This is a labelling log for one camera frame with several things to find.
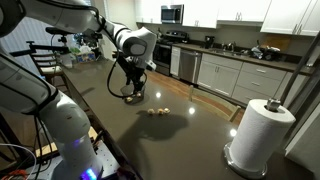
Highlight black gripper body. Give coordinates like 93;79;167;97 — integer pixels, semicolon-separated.
117;56;144;86

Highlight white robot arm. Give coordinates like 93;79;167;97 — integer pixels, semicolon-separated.
0;0;156;180

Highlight black stove range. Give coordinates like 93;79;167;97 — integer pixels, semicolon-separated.
153;30;189;76

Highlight tissue box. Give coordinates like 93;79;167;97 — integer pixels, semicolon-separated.
76;51;96;63

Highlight stainless steel dishwasher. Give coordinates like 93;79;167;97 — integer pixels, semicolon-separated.
178;49;202;84

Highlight stainless steel microwave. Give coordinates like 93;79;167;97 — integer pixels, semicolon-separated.
161;4;184;24

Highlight wooden chair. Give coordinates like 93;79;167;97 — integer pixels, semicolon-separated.
9;40;73;88

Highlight black coffee maker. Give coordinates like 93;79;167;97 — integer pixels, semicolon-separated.
205;36;215;49

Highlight white lower cabinets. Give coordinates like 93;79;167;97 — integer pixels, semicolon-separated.
196;52;301;105

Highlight white cabinets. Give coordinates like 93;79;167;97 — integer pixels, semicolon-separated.
134;0;320;36
196;52;301;105

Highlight kitchen faucet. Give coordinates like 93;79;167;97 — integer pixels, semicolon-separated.
222;42;236;52

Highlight white paper towel roll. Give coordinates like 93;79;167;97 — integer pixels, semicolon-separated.
229;98;297;172

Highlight black dish rack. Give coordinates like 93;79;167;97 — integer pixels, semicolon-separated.
250;40;281;61

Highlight metal paper towel holder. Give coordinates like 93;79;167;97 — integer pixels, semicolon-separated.
223;98;282;180

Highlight white upper cabinets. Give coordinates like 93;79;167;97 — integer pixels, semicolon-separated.
134;0;320;36

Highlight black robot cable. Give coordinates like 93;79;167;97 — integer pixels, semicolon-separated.
106;49;148;100

